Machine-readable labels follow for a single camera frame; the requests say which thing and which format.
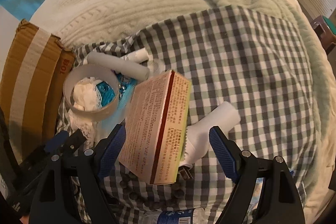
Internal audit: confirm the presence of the white printed tube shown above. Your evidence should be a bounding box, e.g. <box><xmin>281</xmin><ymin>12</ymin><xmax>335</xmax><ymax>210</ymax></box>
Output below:
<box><xmin>123</xmin><ymin>49</ymin><xmax>149</xmax><ymax>64</ymax></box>

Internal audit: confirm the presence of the grey checkered cloth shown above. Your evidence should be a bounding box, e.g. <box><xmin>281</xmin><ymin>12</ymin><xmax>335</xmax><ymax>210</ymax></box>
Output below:
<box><xmin>56</xmin><ymin>5</ymin><xmax>319</xmax><ymax>224</ymax></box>

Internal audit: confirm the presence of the white cylindrical tube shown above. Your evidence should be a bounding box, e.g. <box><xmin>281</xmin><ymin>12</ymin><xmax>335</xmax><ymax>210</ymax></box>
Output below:
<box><xmin>87</xmin><ymin>51</ymin><xmax>151</xmax><ymax>81</ymax></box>

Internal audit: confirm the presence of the clear tape roll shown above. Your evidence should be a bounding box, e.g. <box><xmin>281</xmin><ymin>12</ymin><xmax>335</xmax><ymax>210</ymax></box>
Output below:
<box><xmin>63</xmin><ymin>64</ymin><xmax>120</xmax><ymax>121</ymax></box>

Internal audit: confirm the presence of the white plastic bottle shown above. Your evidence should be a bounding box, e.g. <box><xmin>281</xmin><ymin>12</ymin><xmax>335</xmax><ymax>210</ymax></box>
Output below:
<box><xmin>181</xmin><ymin>101</ymin><xmax>241</xmax><ymax>170</ymax></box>

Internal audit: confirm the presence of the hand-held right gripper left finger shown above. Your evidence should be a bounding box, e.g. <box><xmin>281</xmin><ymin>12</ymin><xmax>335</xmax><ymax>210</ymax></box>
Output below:
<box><xmin>28</xmin><ymin>124</ymin><xmax>127</xmax><ymax>224</ymax></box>

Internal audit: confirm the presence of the white crumpled tissue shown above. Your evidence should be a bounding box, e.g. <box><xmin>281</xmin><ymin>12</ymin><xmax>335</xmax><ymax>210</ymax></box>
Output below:
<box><xmin>66</xmin><ymin>78</ymin><xmax>103</xmax><ymax>146</ymax></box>

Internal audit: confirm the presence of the small dark metal object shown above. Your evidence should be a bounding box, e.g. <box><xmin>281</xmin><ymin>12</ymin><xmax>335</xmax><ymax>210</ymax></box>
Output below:
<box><xmin>178</xmin><ymin>165</ymin><xmax>193</xmax><ymax>180</ymax></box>

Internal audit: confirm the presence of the blue label water bottle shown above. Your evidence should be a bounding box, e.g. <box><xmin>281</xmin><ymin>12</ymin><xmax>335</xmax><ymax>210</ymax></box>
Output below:
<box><xmin>146</xmin><ymin>208</ymin><xmax>211</xmax><ymax>224</ymax></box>

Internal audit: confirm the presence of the teal stool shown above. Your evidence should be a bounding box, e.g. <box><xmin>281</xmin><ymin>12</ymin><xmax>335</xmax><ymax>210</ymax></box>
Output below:
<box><xmin>312</xmin><ymin>15</ymin><xmax>336</xmax><ymax>49</ymax></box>

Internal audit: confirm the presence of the brown cardboard box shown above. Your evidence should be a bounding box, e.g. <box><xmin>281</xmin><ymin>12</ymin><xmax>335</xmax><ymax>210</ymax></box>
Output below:
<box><xmin>0</xmin><ymin>19</ymin><xmax>77</xmax><ymax>159</ymax></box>

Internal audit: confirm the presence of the dark bead bracelet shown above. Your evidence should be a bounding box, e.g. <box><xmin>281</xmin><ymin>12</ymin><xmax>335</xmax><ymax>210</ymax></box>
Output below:
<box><xmin>119</xmin><ymin>173</ymin><xmax>187</xmax><ymax>208</ymax></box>

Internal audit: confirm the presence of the blue plastic packet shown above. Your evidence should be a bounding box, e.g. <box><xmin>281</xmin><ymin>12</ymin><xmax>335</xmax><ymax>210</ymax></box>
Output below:
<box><xmin>96</xmin><ymin>73</ymin><xmax>137</xmax><ymax>115</ymax></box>

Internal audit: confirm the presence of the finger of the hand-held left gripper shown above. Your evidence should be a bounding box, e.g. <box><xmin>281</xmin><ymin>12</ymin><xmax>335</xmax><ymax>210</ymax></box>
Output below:
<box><xmin>62</xmin><ymin>130</ymin><xmax>88</xmax><ymax>155</ymax></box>
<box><xmin>43</xmin><ymin>132</ymin><xmax>69</xmax><ymax>157</ymax></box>

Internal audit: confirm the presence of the medicine carton box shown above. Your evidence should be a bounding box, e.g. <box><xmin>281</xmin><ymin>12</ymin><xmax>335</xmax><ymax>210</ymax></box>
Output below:
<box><xmin>118</xmin><ymin>70</ymin><xmax>192</xmax><ymax>185</ymax></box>

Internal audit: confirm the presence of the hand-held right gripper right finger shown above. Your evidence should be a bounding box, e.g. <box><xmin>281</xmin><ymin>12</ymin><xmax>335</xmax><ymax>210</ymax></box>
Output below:
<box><xmin>209</xmin><ymin>126</ymin><xmax>306</xmax><ymax>224</ymax></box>

